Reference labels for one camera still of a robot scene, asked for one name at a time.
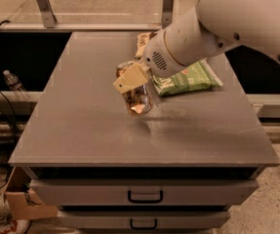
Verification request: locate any metal bracket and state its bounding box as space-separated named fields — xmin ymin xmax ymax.
xmin=36 ymin=0 xmax=57 ymax=28
xmin=161 ymin=0 xmax=174 ymax=28

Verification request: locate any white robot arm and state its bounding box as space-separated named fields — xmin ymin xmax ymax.
xmin=113 ymin=0 xmax=280 ymax=94

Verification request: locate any brown chip bag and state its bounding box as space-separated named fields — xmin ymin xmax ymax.
xmin=135 ymin=32 xmax=155 ymax=59

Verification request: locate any middle metal bracket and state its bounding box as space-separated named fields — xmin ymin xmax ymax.
xmin=161 ymin=0 xmax=174 ymax=28

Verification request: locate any left metal bracket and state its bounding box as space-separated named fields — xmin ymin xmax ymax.
xmin=36 ymin=0 xmax=57 ymax=28

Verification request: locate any green Kettle chip bag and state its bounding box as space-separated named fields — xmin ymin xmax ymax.
xmin=153 ymin=59 xmax=223 ymax=97

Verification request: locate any upper grey drawer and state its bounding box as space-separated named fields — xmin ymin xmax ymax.
xmin=31 ymin=179 xmax=259 ymax=206

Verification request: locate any cardboard box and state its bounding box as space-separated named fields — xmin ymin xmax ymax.
xmin=5 ymin=168 xmax=58 ymax=220

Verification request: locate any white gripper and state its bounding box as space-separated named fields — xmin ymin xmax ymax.
xmin=113 ymin=29 xmax=185 ymax=94

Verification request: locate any lower grey drawer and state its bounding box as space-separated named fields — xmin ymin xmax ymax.
xmin=58 ymin=212 xmax=230 ymax=231

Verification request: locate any orange soda can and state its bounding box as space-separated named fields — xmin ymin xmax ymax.
xmin=115 ymin=59 xmax=155 ymax=117

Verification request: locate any grey drawer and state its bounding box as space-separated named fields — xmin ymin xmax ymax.
xmin=31 ymin=179 xmax=259 ymax=206
xmin=58 ymin=212 xmax=230 ymax=231

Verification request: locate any clear plastic water bottle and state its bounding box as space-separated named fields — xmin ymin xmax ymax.
xmin=3 ymin=70 xmax=29 ymax=101

